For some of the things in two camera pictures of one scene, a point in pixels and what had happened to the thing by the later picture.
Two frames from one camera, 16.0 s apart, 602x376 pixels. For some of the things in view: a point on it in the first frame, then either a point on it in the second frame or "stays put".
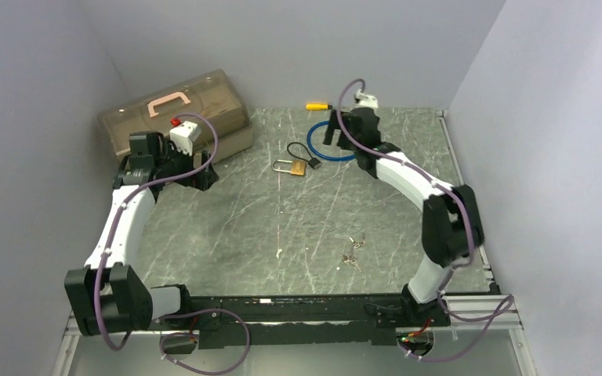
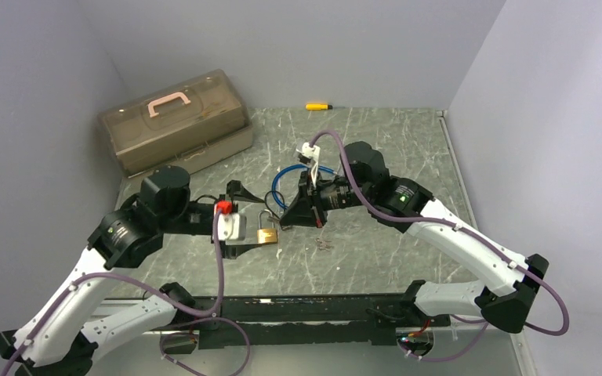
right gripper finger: x=344 y=141 -> x=302 y=212
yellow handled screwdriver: x=318 y=106 stays put
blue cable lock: x=309 y=142 -> x=288 y=168
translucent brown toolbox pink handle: x=212 y=99 stays put
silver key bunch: x=350 y=258 -> x=323 y=244
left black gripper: x=201 y=180 -> x=235 y=189
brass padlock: x=298 y=167 -> x=266 y=236
